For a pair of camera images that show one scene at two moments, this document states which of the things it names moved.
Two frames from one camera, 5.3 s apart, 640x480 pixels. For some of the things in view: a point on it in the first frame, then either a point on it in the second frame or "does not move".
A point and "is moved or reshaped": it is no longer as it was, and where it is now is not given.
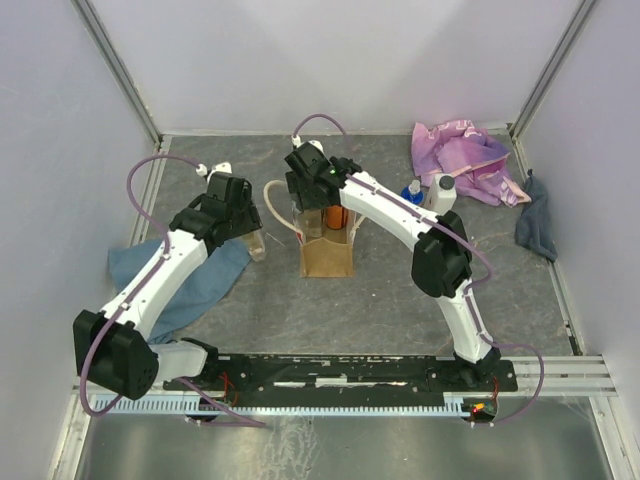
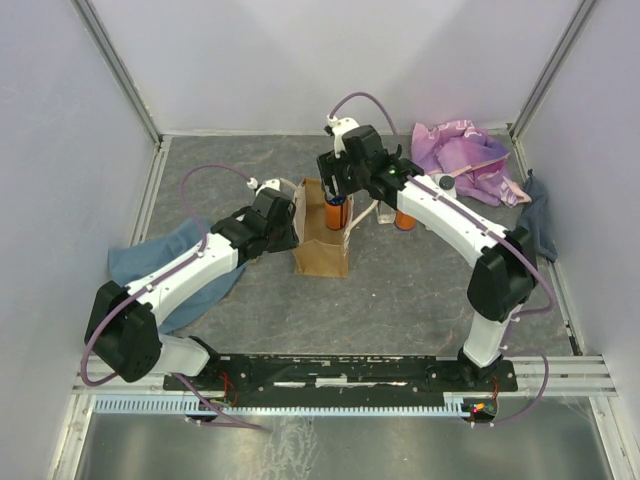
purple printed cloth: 460,149 does not move
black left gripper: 251,219 to 291,238
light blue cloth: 221,268 does not move
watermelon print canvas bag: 329,256 does not move
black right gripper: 295,187 to 329,166
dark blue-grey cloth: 533,226 does not move
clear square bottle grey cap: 311,222 is moved or reshaped
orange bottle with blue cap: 336,216 does not move
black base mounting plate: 335,376 does not move
